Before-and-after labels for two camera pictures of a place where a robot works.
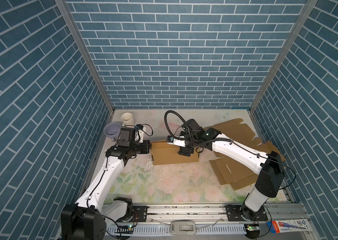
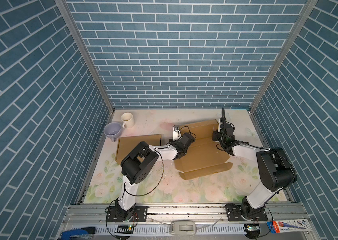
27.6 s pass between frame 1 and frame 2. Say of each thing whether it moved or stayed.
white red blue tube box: stayed
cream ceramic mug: stayed
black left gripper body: moved
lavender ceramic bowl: stayed
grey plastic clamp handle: stayed
